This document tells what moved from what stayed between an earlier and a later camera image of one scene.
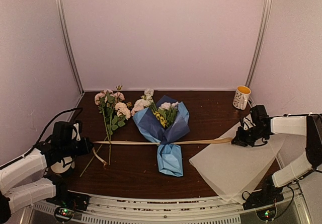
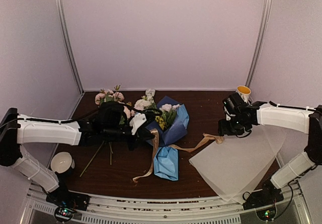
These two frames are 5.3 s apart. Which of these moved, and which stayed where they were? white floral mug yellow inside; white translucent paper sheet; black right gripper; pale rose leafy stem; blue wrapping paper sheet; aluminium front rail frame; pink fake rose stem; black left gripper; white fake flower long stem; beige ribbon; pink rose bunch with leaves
Moved: blue wrapping paper sheet; black right gripper; black left gripper; beige ribbon
Stayed: pale rose leafy stem; white translucent paper sheet; pink rose bunch with leaves; pink fake rose stem; white fake flower long stem; aluminium front rail frame; white floral mug yellow inside
